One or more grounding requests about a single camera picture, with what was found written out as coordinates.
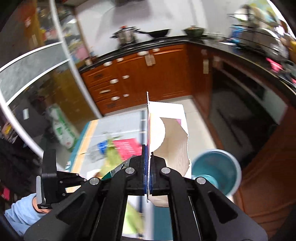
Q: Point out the glass sliding door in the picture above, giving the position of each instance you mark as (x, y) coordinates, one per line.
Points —
(42, 50)

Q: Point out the green corn husk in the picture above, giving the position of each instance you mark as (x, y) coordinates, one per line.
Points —
(133, 221)

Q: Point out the teal trash bin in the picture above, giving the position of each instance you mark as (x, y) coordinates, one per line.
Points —
(220, 168)

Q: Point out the torn white cardboard piece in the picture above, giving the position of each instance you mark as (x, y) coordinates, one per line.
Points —
(167, 137)

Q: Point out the teal white tablecloth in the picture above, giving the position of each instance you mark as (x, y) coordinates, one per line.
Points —
(103, 147)

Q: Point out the black wok pan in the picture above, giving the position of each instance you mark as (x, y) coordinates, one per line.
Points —
(155, 34)

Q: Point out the black dish rack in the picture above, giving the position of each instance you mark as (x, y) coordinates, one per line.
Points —
(258, 29)

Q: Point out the green white plastic bag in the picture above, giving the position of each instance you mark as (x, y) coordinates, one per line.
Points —
(65, 132)

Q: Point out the steel pressure cooker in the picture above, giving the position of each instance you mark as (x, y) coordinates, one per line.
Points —
(126, 35)

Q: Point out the red snack bag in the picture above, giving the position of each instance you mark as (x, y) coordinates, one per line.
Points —
(128, 148)

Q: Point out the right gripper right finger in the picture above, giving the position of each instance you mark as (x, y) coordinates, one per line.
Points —
(162, 179)

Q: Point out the wooden kitchen cabinets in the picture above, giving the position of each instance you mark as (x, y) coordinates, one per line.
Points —
(126, 79)

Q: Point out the left hand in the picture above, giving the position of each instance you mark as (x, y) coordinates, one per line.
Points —
(35, 206)

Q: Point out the dark green pot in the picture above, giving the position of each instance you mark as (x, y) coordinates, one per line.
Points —
(194, 32)

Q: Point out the left forearm blue sleeve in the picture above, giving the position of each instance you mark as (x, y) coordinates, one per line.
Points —
(24, 213)

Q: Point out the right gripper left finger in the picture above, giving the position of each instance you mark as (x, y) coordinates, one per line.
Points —
(130, 177)

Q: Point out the black built-in oven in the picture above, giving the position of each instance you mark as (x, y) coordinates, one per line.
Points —
(244, 112)

